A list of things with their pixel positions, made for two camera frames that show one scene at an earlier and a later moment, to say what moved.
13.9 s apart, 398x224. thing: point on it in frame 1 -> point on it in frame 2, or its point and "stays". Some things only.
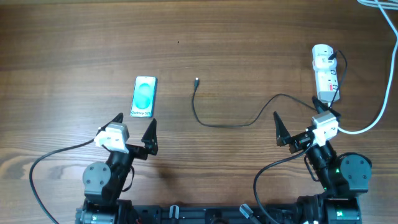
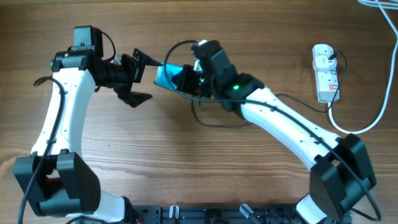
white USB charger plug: x=322 y=62 stays
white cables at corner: x=382 y=4 stays
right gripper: x=298 y=140 -> x=185 y=85
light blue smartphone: x=143 y=96 -> x=171 y=69
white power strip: x=326 y=73 stays
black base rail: x=215 y=214 stays
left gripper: x=148 y=138 -> x=125 y=94
